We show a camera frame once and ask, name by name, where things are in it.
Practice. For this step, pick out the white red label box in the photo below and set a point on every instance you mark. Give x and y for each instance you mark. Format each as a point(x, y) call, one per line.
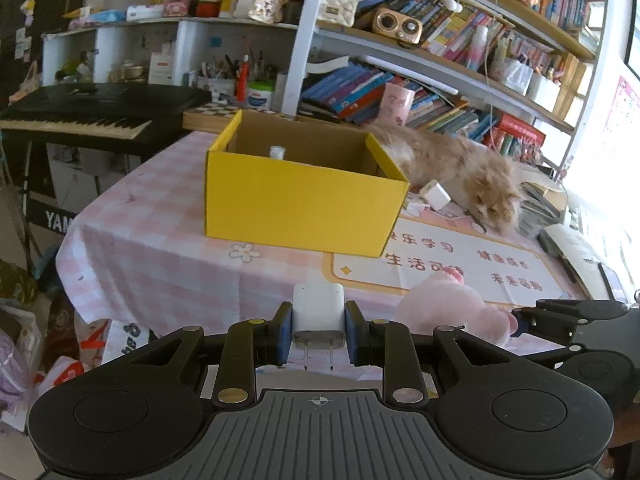
point(161, 67)

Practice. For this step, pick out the yellow cardboard box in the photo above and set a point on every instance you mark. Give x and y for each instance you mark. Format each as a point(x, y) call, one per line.
point(300, 205)

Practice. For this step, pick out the pink printed cup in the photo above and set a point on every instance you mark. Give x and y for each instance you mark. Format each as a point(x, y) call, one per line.
point(395, 105)

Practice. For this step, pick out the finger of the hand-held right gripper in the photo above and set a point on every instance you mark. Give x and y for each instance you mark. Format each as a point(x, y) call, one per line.
point(555, 355)
point(522, 324)

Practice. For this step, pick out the brass bowl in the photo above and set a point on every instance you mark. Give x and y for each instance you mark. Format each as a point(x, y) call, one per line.
point(131, 73)

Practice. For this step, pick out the blue tissue pack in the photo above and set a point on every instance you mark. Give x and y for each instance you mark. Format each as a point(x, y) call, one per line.
point(102, 16)

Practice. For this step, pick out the white cube charger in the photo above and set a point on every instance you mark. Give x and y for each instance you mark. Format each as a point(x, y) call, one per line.
point(435, 194)

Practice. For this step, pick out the white plug charger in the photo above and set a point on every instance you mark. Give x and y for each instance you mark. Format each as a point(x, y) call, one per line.
point(318, 310)

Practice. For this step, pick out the printed desk mat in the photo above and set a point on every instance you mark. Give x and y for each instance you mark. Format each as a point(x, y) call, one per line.
point(450, 260)

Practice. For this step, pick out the red pen bottle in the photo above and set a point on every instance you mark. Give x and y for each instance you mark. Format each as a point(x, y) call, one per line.
point(242, 82)

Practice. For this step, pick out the wooden retro speaker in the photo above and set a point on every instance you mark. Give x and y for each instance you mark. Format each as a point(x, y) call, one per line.
point(397, 25)

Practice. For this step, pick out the white quilted handbag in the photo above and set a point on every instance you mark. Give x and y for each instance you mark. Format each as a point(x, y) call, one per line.
point(340, 10)

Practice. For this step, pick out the small white adapter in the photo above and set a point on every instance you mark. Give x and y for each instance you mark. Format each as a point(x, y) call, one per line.
point(417, 207)

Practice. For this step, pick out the thick white book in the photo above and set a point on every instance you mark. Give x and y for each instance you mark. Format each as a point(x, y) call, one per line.
point(327, 66)

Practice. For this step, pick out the fluffy orange cat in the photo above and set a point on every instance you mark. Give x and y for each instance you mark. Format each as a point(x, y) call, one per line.
point(450, 160)

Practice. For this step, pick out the black electronic keyboard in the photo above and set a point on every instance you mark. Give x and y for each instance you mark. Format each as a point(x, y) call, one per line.
point(100, 102)

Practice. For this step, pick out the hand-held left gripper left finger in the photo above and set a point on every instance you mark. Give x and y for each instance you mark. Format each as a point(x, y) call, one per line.
point(285, 332)

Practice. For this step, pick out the pink plush toy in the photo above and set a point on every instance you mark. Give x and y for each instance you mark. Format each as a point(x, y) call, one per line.
point(450, 305)

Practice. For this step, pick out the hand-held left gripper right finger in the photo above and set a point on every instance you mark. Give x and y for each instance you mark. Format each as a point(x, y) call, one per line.
point(352, 332)

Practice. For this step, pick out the white open booklet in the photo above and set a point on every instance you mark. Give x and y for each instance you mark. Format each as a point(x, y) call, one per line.
point(580, 255)

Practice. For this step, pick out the stack of magazines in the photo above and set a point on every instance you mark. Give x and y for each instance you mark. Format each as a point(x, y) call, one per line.
point(542, 207)

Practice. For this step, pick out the row of blue purple books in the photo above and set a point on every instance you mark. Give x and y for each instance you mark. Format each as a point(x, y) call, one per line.
point(350, 90)

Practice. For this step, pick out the small white bottle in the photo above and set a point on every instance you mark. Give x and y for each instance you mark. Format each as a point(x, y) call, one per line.
point(277, 152)

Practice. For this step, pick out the wooden chess board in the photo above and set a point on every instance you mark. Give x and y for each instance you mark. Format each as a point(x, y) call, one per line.
point(210, 110)

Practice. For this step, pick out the pink wall poster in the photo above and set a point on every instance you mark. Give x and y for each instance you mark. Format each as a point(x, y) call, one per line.
point(625, 110)

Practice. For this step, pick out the white storage box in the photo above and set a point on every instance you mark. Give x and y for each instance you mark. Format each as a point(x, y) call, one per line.
point(516, 77)
point(544, 94)

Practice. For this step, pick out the white blue flat box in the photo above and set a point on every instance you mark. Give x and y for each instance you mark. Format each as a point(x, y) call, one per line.
point(145, 12)

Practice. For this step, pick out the white bookshelf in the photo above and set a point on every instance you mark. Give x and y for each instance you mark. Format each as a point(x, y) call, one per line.
point(300, 35)

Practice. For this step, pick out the white jar green lid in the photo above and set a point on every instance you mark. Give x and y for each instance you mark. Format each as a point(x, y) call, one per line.
point(261, 97)

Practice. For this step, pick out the row of colourful thin books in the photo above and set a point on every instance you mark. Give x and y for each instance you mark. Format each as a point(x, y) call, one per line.
point(440, 15)

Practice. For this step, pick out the white red plastic bag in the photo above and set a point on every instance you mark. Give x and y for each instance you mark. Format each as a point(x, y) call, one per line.
point(90, 345)

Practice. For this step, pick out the pink tissue box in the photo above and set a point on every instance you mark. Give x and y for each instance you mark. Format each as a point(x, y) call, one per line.
point(177, 5)

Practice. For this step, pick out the white pen holder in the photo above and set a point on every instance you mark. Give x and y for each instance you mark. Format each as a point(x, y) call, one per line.
point(215, 89)

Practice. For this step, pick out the yellow white carton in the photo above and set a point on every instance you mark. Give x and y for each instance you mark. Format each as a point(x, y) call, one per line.
point(227, 5)

